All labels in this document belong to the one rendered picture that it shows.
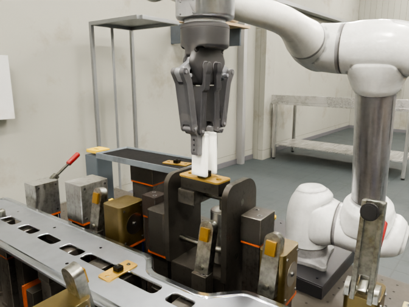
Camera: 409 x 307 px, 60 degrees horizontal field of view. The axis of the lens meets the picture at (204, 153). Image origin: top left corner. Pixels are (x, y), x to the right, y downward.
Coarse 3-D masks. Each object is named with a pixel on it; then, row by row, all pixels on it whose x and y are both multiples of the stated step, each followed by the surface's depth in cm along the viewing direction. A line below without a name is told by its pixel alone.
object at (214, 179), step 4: (184, 172) 61; (188, 172) 61; (208, 172) 59; (184, 176) 59; (188, 176) 59; (192, 176) 59; (196, 176) 59; (208, 176) 59; (212, 176) 59; (216, 176) 59; (220, 176) 59; (200, 180) 57; (204, 180) 57; (208, 180) 57; (212, 180) 57; (216, 180) 57; (220, 180) 57; (224, 180) 57; (228, 180) 57; (216, 184) 55
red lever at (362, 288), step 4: (384, 228) 67; (384, 232) 66; (384, 236) 66; (360, 276) 62; (364, 276) 62; (360, 280) 61; (364, 280) 61; (368, 280) 61; (360, 284) 61; (364, 284) 60; (368, 284) 60; (356, 288) 61; (360, 288) 60; (364, 288) 60; (360, 292) 60; (364, 292) 60
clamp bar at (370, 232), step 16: (368, 208) 56; (384, 208) 58; (368, 224) 60; (384, 224) 59; (368, 240) 60; (368, 256) 60; (352, 272) 61; (368, 272) 60; (352, 288) 61; (368, 288) 59; (368, 304) 59
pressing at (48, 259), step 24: (24, 216) 108; (48, 216) 107; (0, 240) 93; (24, 240) 92; (72, 240) 92; (96, 240) 92; (48, 264) 81; (144, 264) 81; (96, 288) 72; (120, 288) 72; (168, 288) 72
